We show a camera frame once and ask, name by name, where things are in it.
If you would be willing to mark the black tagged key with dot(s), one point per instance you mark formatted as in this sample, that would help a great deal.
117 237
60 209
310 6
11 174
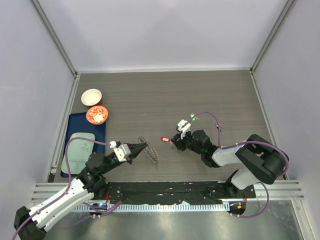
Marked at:
219 127

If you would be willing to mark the metal disc with keyrings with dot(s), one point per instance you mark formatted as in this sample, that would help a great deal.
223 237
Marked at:
149 151

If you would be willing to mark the orange floral patterned bowl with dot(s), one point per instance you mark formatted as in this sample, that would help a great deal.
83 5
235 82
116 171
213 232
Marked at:
97 115

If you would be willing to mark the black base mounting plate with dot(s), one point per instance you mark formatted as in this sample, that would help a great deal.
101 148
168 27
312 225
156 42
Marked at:
170 193

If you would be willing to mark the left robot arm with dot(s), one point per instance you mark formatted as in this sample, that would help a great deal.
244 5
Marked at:
33 223

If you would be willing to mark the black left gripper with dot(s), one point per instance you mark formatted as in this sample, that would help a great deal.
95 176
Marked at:
136 148

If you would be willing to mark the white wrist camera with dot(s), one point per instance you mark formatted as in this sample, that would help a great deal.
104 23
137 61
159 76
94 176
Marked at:
183 127
122 152

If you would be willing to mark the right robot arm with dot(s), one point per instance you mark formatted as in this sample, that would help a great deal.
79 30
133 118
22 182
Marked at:
262 161

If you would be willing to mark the light green rectangular plate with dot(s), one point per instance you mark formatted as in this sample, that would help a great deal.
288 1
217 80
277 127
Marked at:
78 153

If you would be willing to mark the white bowl red outside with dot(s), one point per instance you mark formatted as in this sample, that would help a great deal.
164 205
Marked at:
91 97

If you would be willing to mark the red tagged key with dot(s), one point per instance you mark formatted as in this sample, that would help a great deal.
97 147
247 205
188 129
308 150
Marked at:
167 140

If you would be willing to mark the green key tag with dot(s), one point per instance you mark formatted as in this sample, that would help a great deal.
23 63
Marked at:
193 117

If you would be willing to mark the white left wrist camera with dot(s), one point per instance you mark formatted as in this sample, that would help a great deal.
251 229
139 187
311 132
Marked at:
122 152

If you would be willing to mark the white slotted cable duct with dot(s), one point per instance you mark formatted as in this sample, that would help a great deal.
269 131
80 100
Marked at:
183 207

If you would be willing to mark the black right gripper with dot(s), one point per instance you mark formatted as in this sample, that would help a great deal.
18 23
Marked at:
179 142

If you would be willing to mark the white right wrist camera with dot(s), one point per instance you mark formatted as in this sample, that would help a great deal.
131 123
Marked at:
183 127

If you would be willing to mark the dark blue tray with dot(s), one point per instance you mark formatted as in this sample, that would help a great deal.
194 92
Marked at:
77 123

